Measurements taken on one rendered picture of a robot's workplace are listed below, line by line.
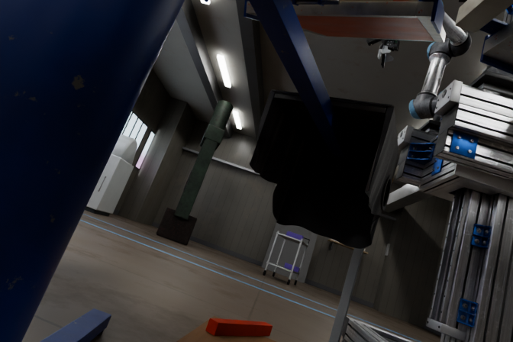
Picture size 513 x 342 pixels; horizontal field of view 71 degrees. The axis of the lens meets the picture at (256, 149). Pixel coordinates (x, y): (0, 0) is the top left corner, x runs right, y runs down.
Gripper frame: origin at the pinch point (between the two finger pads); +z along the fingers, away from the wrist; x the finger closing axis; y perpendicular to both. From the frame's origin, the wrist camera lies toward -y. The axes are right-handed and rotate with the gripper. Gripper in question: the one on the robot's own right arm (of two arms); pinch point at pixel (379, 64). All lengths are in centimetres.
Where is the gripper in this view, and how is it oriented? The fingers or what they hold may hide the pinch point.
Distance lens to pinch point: 206.3
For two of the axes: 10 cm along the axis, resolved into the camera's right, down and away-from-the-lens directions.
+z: -2.1, 9.8, 0.1
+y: 8.7, 1.9, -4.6
